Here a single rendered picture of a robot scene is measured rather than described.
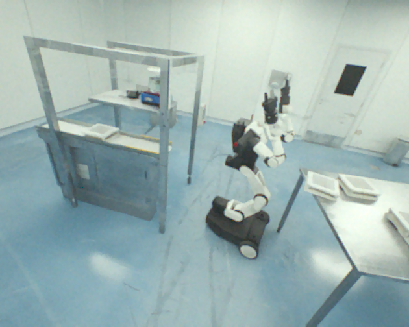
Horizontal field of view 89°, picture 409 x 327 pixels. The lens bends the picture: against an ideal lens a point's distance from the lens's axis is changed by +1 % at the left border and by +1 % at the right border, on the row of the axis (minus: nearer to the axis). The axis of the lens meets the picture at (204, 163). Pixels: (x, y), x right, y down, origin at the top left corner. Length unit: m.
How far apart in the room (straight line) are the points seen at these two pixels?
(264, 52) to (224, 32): 0.98
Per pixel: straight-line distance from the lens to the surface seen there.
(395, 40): 5.80
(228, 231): 2.30
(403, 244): 1.92
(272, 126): 1.51
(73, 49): 1.96
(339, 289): 1.71
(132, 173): 2.21
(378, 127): 6.12
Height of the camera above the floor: 1.86
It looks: 31 degrees down
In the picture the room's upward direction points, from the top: 8 degrees clockwise
